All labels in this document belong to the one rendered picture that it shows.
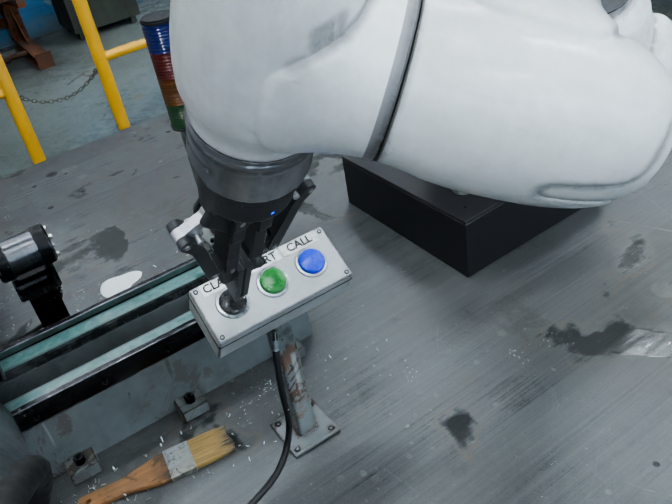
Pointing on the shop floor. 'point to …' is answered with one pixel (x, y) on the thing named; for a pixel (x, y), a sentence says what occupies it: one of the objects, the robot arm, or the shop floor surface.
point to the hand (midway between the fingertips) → (235, 271)
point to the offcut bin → (110, 12)
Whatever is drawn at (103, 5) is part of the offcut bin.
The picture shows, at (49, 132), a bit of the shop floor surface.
